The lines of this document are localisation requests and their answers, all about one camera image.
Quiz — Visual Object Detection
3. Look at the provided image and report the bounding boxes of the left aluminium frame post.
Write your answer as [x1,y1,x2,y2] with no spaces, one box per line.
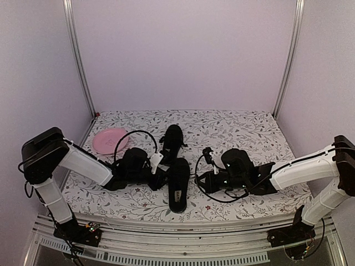
[63,0,97,119]

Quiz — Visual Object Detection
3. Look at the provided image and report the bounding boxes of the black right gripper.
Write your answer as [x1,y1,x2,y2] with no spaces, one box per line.
[195,170,247,193]

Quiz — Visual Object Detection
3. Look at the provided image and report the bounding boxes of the floral patterned table mat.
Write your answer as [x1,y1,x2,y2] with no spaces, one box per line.
[63,110,312,223]

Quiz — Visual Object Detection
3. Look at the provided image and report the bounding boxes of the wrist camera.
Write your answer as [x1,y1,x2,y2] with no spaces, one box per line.
[149,152,164,175]
[202,147,219,175]

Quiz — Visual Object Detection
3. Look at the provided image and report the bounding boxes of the aluminium frame post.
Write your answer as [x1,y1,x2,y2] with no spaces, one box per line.
[272,0,305,120]
[63,0,97,119]

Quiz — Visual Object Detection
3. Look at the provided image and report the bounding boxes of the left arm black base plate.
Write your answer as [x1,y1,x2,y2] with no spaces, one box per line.
[53,219,102,247]

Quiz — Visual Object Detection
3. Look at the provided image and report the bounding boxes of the black canvas shoe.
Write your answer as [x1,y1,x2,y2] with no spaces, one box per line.
[167,158,190,213]
[159,124,187,166]

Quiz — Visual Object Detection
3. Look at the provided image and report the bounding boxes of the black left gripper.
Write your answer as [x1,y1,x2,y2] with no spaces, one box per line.
[127,166,173,191]

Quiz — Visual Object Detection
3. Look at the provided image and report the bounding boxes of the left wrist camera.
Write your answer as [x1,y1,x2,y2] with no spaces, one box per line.
[149,152,164,175]

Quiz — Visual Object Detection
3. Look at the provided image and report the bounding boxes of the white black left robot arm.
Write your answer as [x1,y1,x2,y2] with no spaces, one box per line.
[18,127,168,241]

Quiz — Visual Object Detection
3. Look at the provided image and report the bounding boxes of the right aluminium frame post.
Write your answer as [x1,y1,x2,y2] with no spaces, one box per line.
[272,0,305,120]

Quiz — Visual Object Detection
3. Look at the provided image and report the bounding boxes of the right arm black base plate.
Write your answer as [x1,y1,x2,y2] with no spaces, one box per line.
[267,222,316,247]

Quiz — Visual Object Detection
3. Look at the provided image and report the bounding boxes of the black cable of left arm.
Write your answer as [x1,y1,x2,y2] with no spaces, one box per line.
[112,130,159,161]

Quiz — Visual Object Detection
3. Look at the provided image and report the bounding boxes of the pink plastic plate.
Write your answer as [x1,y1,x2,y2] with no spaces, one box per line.
[92,128,128,155]

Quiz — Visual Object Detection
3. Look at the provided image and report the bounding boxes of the aluminium front rail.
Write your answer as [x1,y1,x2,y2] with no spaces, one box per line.
[26,213,349,266]

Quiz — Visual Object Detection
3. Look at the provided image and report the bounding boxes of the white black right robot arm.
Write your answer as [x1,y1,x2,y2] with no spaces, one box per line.
[195,135,354,242]

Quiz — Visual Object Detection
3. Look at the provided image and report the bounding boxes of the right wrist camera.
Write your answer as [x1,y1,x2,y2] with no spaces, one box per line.
[202,147,219,175]

